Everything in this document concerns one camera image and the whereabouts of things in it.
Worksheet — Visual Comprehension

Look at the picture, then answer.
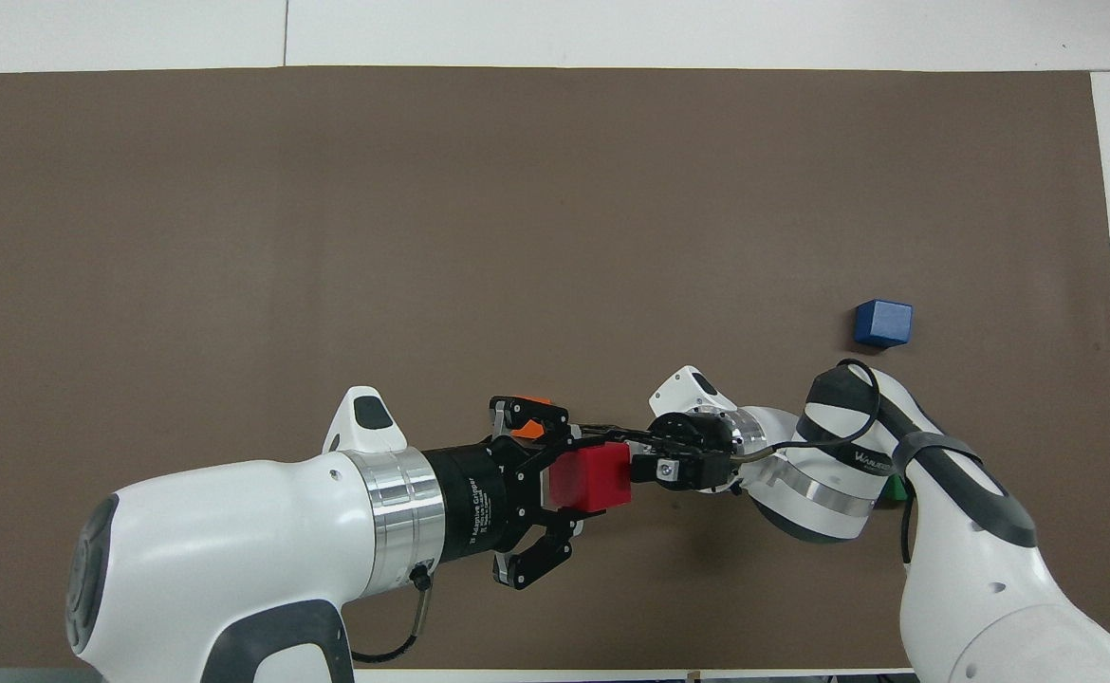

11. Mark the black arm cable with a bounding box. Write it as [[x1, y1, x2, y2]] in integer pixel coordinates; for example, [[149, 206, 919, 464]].
[[350, 563, 434, 664], [733, 358, 921, 566]]

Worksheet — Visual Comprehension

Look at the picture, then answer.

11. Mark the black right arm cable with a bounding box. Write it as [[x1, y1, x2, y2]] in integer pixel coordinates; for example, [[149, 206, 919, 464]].
[[733, 358, 921, 566]]

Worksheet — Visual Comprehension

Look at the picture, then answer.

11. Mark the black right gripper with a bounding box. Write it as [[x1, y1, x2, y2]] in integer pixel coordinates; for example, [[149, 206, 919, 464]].
[[575, 409, 736, 493]]

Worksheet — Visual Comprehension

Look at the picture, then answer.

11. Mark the red wooden block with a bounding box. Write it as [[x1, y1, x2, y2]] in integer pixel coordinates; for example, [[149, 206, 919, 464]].
[[547, 441, 635, 515]]

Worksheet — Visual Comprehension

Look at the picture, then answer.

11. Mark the blue wooden block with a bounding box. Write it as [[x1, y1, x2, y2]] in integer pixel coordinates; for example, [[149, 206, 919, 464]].
[[852, 299, 914, 350]]

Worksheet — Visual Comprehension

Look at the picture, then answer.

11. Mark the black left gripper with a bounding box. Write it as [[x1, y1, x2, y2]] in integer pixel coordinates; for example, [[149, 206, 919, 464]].
[[420, 395, 584, 592]]

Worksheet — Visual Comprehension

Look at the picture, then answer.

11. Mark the orange wooden block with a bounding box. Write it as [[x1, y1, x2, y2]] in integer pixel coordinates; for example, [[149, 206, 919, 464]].
[[509, 391, 554, 441]]

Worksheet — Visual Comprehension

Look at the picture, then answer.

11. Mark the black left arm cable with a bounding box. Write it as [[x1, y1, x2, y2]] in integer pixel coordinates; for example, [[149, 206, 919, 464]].
[[350, 563, 434, 664]]

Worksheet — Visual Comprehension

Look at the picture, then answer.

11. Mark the brown table mat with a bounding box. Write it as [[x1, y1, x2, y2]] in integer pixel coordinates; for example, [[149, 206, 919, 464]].
[[0, 65, 1110, 673]]

